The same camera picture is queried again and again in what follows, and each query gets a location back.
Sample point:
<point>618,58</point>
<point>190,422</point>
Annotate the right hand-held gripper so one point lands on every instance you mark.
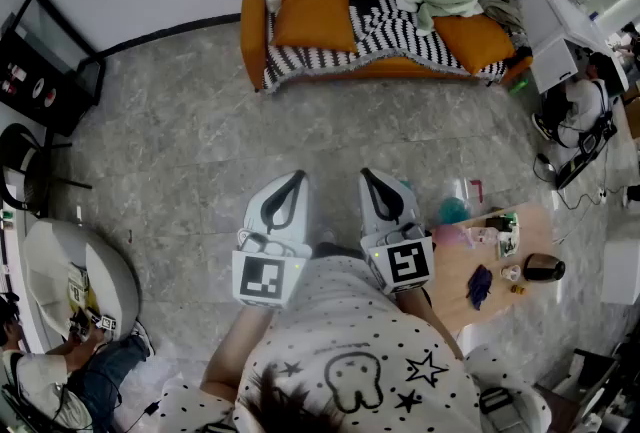
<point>407,266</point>

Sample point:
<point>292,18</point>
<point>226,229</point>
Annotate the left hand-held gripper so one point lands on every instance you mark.
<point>260,276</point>

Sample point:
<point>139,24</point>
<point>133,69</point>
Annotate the orange cushion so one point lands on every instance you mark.
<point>475,43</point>
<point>315,11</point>

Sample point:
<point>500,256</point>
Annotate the person's left forearm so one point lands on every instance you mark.
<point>235,351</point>

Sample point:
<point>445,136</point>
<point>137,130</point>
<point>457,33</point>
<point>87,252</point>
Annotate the person's right forearm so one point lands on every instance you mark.
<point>427,321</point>

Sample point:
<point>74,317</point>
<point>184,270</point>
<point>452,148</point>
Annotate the person's black trousers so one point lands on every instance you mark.
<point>332,251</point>

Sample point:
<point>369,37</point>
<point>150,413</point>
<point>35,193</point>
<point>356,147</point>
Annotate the teal plastic bag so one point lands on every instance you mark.
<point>452,210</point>

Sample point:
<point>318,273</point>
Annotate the pink plastic bag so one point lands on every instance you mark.
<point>450,236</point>

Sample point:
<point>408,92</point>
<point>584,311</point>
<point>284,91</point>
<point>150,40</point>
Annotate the wooden table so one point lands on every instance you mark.
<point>460,271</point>

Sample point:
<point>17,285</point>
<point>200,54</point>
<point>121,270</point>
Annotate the purple cloth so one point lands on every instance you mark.
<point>479,286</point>

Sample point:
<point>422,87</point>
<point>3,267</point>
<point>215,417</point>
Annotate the green white packet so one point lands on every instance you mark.
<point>509,238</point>

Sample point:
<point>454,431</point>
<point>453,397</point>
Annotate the person's white dotted shirt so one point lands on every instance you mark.
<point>350,331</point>

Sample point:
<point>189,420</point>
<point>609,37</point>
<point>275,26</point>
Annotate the white cup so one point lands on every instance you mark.
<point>510,273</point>

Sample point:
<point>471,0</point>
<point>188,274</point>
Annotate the black kettle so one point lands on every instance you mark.
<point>542,267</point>

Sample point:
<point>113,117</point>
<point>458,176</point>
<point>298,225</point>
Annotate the white round armchair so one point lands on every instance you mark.
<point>110,281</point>

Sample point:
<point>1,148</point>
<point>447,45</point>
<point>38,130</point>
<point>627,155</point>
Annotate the green bottle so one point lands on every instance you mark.
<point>518,86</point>

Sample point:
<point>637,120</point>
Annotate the orange sofa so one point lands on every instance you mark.
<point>252,31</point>

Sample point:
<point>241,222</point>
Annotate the black floor equipment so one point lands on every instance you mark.
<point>582,156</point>

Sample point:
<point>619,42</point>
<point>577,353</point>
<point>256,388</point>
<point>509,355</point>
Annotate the yellow white booklet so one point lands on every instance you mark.
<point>77,288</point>

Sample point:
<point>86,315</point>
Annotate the grey garment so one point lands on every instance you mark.
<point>502,1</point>

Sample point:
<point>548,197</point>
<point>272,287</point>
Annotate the white box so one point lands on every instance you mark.
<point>622,271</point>

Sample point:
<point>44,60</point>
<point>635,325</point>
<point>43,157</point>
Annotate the black chair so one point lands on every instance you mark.
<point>20,171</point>

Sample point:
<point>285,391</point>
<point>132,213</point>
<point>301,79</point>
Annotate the black glass stand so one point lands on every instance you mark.
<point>45,86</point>

